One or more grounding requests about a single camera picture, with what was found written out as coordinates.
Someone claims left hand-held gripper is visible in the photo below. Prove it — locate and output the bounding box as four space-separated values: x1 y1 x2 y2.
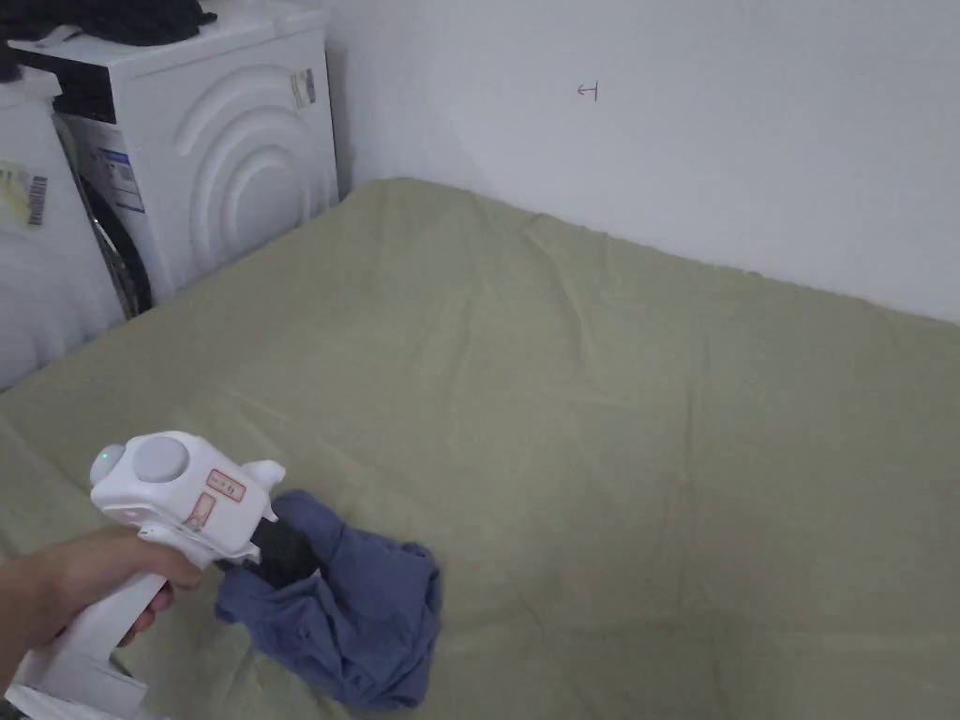
0 430 325 720

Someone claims blue garment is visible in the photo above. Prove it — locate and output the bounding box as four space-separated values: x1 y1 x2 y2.
216 489 443 712

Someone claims person's left hand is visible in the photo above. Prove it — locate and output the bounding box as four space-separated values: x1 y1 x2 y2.
0 527 204 683

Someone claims bed with pale green sheet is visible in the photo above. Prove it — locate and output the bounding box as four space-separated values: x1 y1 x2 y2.
0 177 960 720

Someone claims white washing machine with label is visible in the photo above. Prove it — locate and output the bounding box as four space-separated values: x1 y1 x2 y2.
0 81 125 393

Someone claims white washing machine with clothes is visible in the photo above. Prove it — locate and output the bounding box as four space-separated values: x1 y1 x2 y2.
0 0 340 325

